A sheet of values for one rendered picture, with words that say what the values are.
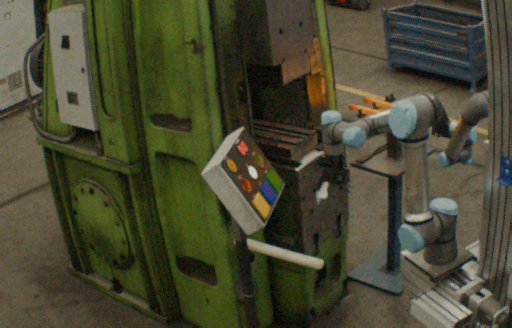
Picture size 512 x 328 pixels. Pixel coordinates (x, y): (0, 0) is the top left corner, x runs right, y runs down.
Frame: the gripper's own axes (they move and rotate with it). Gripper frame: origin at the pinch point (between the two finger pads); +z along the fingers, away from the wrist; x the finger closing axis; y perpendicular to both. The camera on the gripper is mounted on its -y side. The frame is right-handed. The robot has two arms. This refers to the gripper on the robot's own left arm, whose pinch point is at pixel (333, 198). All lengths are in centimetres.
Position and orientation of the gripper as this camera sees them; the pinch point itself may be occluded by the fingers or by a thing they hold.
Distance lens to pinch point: 282.2
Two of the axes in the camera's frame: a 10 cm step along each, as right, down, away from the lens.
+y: 4.3, 3.2, -8.4
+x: 9.0, -2.6, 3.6
